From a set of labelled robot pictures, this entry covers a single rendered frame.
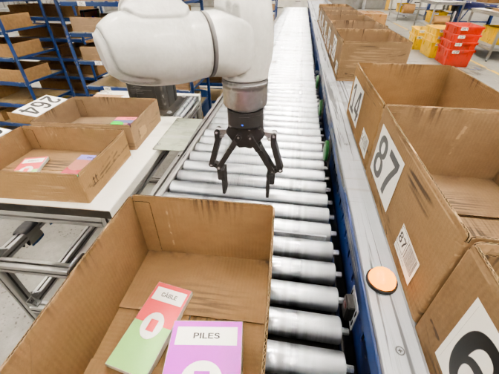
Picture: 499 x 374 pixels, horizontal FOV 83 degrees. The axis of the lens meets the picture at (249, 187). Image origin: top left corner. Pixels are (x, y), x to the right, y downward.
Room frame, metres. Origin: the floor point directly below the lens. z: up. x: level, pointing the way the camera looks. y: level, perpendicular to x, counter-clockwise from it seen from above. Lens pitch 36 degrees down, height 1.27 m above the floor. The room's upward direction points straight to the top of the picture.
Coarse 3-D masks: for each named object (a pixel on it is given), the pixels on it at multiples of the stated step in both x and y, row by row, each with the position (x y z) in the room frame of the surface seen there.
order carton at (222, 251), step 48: (96, 240) 0.32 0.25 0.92; (144, 240) 0.44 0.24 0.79; (192, 240) 0.43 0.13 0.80; (240, 240) 0.42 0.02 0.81; (96, 288) 0.28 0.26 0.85; (144, 288) 0.34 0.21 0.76; (192, 288) 0.34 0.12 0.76; (240, 288) 0.34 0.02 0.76; (48, 336) 0.18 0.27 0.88; (96, 336) 0.23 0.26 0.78
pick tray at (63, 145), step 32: (32, 128) 0.93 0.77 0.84; (64, 128) 0.92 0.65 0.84; (96, 128) 0.91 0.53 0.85; (0, 160) 0.80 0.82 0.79; (64, 160) 0.84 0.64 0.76; (96, 160) 0.71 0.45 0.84; (0, 192) 0.64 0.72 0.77; (32, 192) 0.63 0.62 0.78; (64, 192) 0.63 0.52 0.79; (96, 192) 0.66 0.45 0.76
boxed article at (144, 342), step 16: (160, 288) 0.33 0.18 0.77; (176, 288) 0.33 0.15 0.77; (144, 304) 0.30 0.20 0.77; (160, 304) 0.30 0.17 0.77; (176, 304) 0.30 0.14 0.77; (144, 320) 0.27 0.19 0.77; (160, 320) 0.27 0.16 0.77; (176, 320) 0.27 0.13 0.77; (128, 336) 0.24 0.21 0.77; (144, 336) 0.24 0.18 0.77; (160, 336) 0.24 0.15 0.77; (112, 352) 0.21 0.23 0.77; (128, 352) 0.21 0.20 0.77; (144, 352) 0.21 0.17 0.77; (160, 352) 0.21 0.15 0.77; (112, 368) 0.19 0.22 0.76; (128, 368) 0.19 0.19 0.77; (144, 368) 0.19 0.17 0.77
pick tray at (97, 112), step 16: (80, 96) 1.24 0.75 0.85; (96, 96) 1.23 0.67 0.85; (48, 112) 1.07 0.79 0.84; (64, 112) 1.15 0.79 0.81; (80, 112) 1.24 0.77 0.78; (96, 112) 1.23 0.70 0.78; (112, 112) 1.23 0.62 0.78; (128, 112) 1.22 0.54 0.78; (144, 112) 1.06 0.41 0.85; (112, 128) 0.94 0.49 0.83; (128, 128) 0.94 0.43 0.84; (144, 128) 1.03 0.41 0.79; (128, 144) 0.94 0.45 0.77
